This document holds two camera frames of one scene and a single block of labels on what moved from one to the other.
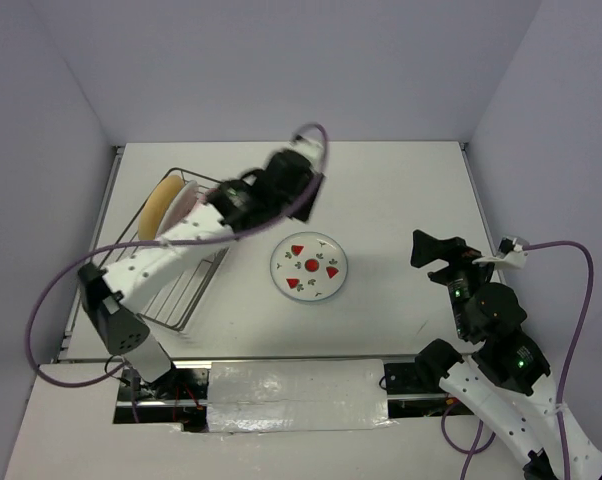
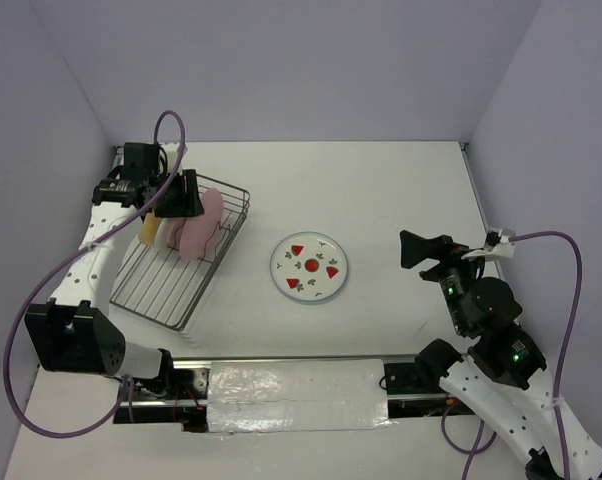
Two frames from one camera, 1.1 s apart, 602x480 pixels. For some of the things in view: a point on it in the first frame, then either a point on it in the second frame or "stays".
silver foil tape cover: (287, 395) stays
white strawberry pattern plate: (309, 266) stays
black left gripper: (304, 211) -> (188, 204)
